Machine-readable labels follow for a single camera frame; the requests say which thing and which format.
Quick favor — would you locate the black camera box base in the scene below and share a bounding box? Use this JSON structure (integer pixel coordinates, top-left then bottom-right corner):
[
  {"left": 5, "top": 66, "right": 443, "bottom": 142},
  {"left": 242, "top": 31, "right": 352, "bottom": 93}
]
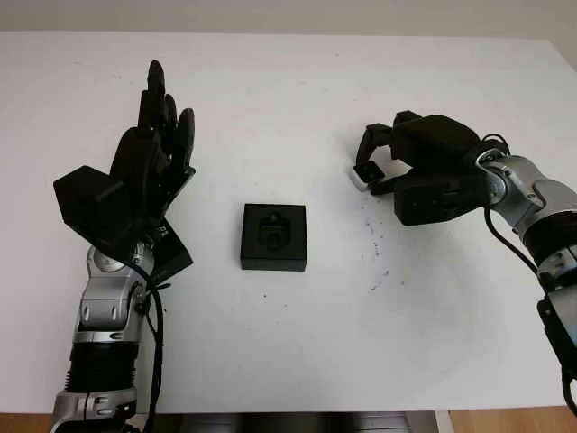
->
[{"left": 240, "top": 203, "right": 308, "bottom": 272}]

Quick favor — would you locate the black RealSense box lid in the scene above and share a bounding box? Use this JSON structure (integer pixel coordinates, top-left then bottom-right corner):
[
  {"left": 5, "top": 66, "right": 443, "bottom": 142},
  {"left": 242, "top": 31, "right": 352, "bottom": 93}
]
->
[{"left": 146, "top": 216, "right": 195, "bottom": 286}]

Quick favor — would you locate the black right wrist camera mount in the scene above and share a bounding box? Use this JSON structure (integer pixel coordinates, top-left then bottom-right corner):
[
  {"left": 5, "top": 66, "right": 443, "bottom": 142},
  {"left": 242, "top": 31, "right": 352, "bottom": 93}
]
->
[{"left": 392, "top": 172, "right": 490, "bottom": 226}]

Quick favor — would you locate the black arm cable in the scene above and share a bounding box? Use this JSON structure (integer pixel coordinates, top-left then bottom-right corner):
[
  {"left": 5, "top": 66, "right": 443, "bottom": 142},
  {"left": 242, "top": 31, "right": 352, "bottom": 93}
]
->
[
  {"left": 484, "top": 207, "right": 545, "bottom": 277},
  {"left": 130, "top": 259, "right": 166, "bottom": 433}
]

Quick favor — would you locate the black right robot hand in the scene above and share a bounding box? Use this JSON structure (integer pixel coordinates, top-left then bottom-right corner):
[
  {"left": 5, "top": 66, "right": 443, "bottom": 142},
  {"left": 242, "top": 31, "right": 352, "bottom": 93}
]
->
[{"left": 353, "top": 110, "right": 487, "bottom": 197}]

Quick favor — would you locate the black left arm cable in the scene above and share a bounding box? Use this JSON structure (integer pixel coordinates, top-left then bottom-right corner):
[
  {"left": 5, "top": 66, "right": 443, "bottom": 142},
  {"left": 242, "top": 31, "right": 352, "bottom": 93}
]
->
[{"left": 130, "top": 259, "right": 166, "bottom": 433}]

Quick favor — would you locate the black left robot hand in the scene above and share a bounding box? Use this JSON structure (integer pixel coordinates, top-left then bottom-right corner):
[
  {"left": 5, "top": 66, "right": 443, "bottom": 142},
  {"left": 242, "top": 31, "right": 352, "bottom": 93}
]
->
[{"left": 109, "top": 59, "right": 197, "bottom": 244}]

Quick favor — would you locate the dark grey robot body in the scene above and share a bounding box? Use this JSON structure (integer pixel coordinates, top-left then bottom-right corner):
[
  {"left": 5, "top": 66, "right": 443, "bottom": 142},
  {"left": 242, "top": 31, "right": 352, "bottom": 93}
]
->
[{"left": 152, "top": 412, "right": 438, "bottom": 433}]

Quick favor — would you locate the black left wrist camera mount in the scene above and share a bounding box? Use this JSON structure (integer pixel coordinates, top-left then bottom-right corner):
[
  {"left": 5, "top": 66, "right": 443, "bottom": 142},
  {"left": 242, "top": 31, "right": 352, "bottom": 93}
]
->
[{"left": 52, "top": 165, "right": 141, "bottom": 256}]

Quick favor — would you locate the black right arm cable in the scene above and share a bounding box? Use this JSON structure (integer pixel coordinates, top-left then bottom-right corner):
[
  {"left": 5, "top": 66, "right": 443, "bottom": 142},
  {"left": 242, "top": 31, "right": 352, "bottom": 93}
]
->
[{"left": 484, "top": 207, "right": 545, "bottom": 277}]

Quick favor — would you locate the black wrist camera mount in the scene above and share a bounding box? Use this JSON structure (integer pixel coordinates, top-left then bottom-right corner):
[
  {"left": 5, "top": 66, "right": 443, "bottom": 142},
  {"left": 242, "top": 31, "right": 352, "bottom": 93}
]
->
[
  {"left": 392, "top": 172, "right": 490, "bottom": 226},
  {"left": 52, "top": 165, "right": 141, "bottom": 256}
]

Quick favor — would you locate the small square silver camera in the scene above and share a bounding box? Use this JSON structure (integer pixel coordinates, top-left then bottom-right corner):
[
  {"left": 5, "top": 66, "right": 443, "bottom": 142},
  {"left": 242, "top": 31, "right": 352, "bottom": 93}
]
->
[{"left": 349, "top": 161, "right": 388, "bottom": 193}]

